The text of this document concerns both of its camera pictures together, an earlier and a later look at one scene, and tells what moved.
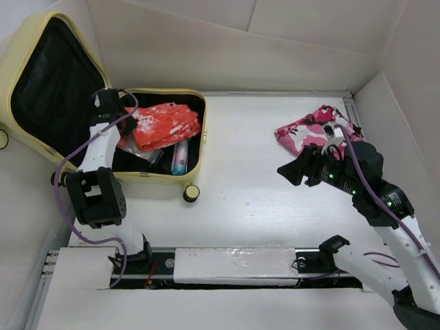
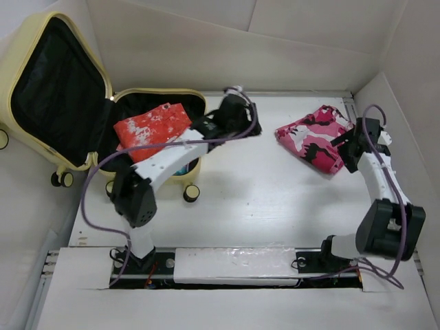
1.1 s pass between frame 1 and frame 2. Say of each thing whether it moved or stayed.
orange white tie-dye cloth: moved
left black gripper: moved
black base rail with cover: stayed
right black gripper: moved
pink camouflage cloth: stayed
